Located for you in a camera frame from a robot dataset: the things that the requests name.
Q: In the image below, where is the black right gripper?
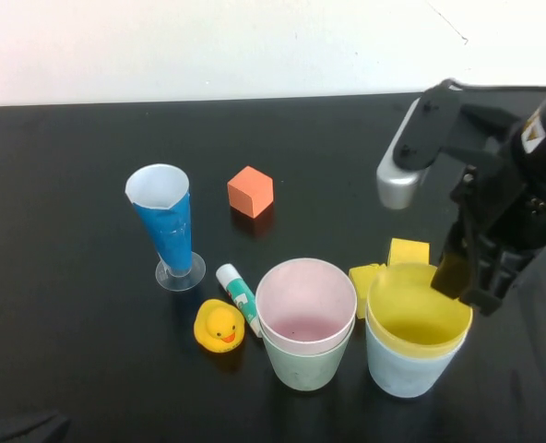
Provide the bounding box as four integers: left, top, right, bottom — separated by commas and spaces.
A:
431, 156, 546, 317

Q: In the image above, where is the yellow plastic cup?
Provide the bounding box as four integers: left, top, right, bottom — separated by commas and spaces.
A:
367, 262, 474, 360

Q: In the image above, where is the light blue plastic cup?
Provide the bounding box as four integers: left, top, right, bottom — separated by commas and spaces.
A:
364, 304, 468, 399

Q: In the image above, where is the pink plastic cup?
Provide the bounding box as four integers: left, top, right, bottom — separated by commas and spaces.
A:
255, 257, 357, 356

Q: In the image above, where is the chipped yellow foam cube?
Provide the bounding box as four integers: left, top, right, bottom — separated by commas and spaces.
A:
349, 262, 387, 320

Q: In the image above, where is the green plastic cup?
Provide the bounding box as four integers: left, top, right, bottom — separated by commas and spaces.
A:
259, 322, 355, 392

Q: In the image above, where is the white green glue stick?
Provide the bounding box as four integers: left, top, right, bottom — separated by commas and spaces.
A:
215, 263, 262, 338

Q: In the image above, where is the orange foam cube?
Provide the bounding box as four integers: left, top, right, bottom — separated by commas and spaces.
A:
227, 166, 275, 220

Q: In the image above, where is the yellow rubber duck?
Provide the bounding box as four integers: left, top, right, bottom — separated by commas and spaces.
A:
193, 298, 247, 354

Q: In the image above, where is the blue-taped conical measuring glass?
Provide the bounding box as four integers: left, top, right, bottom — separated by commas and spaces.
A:
125, 162, 208, 293

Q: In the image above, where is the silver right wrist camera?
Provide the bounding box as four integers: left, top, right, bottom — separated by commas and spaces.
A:
375, 154, 432, 211

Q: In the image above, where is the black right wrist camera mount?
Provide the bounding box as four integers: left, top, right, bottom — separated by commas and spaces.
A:
391, 78, 521, 174

